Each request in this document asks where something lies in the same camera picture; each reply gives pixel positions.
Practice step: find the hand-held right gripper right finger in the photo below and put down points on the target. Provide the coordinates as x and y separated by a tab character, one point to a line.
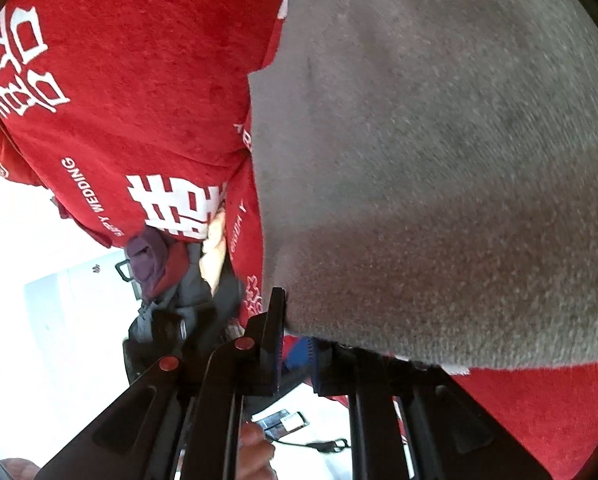
313	365

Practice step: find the grey fleece sweater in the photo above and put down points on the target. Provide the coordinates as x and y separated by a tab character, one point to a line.
429	160

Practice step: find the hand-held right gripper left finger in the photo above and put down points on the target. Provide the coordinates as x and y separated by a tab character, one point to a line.
261	355

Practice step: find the purple garment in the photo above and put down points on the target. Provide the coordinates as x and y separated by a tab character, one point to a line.
151	260

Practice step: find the red printed folded quilt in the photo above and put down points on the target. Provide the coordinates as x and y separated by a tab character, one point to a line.
154	85

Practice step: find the red printed bed sheet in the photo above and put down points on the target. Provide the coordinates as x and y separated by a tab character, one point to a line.
554	410

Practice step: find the person's bare leg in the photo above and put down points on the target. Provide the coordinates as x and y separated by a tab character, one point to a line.
21	470
256	452

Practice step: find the cream cloth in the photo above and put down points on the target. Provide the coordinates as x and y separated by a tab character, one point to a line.
214	260

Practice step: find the grey garment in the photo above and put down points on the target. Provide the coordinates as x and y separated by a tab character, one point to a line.
199	280

